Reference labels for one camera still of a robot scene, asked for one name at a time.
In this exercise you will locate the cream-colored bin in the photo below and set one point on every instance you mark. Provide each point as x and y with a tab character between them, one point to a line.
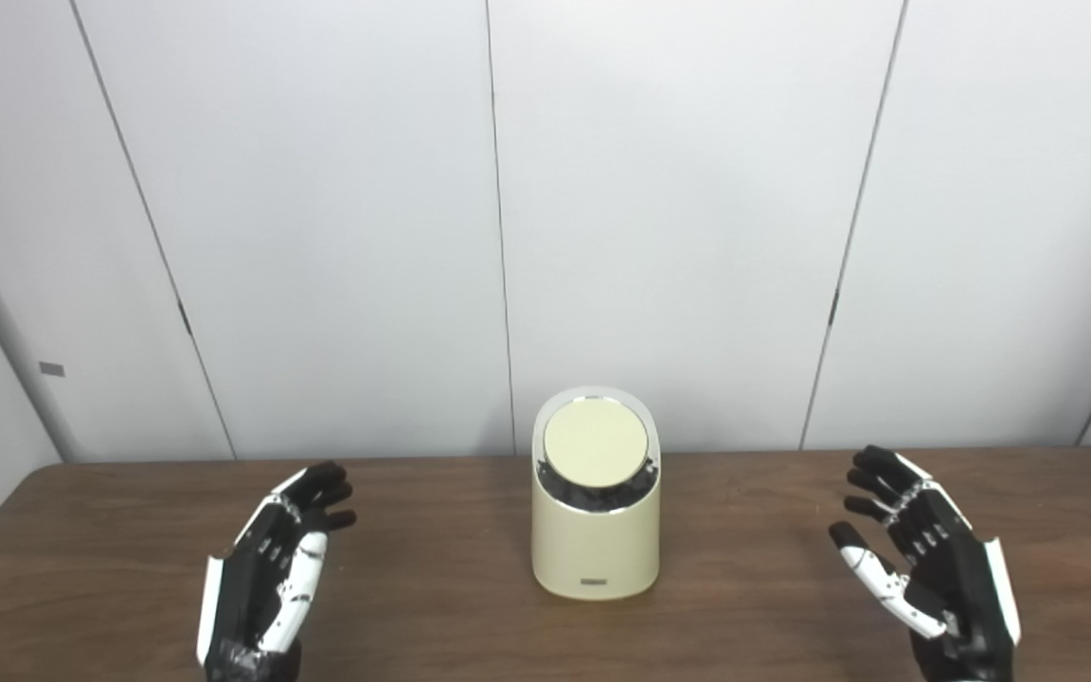
593	551

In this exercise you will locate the small gray wall tag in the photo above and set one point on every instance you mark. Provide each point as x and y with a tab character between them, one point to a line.
51	368

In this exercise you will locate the round cream bin lid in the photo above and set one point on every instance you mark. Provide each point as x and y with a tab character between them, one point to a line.
596	443

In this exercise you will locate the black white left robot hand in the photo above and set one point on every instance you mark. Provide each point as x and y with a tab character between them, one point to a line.
252	587

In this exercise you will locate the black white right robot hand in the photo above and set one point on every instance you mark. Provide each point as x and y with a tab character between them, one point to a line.
962	587

